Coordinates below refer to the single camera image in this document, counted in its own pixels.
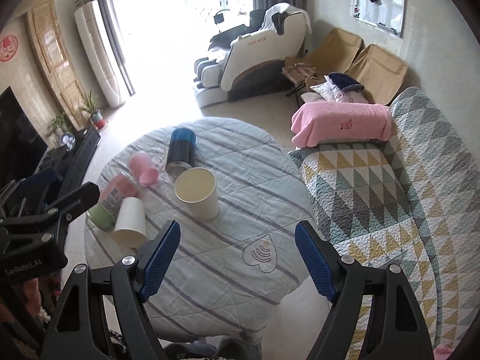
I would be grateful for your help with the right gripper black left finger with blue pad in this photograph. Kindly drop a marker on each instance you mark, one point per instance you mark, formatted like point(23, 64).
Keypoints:
point(78, 328)

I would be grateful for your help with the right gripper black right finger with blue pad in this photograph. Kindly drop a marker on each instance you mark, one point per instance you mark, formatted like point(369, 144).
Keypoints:
point(396, 328)

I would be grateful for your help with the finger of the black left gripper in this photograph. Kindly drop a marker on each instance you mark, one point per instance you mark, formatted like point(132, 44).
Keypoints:
point(69, 207)
point(28, 193)

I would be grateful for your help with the white paper cup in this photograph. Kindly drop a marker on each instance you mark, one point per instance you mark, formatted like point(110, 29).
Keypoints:
point(130, 225)
point(196, 188)

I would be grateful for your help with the pink plastic cup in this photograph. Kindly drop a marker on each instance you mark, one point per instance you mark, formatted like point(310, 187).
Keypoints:
point(143, 169)

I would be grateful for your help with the pink green cylindrical can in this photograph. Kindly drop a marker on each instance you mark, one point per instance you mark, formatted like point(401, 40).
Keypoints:
point(104, 214)

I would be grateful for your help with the black TV cabinet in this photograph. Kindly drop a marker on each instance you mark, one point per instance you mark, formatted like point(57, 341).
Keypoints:
point(70, 165)

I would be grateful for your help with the black television screen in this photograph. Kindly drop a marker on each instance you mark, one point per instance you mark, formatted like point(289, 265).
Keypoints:
point(21, 147)

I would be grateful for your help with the pink cloth on floor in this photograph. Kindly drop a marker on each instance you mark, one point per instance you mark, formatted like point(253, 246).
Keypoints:
point(442, 352)

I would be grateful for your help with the potted plant red pot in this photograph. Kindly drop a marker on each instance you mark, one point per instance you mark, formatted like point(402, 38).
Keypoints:
point(90, 108)

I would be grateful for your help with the dark blue metal can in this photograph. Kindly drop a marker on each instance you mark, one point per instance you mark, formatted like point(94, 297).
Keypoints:
point(181, 152)

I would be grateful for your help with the triangle patterned sofa quilt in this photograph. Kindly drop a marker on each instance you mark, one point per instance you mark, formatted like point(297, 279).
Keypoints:
point(412, 200)

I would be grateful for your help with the light striped quilted tablecloth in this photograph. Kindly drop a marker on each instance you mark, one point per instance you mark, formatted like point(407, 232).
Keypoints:
point(229, 274)

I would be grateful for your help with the white standing air conditioner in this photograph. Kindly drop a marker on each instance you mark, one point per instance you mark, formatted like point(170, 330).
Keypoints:
point(90, 26)

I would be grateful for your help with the pink fleece blanket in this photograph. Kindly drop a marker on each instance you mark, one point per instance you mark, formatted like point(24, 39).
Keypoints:
point(321, 122)

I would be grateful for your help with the white massage chair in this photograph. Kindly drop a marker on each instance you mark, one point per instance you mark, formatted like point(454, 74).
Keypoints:
point(246, 61)

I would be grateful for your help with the dark blue folded garment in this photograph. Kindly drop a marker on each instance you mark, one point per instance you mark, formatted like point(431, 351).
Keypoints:
point(344, 82)

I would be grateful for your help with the tan covered armchair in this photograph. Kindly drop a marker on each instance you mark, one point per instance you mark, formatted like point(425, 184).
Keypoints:
point(380, 72)
point(335, 54)

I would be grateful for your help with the wall whiteboard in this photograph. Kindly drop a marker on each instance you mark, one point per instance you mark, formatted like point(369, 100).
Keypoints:
point(386, 15)

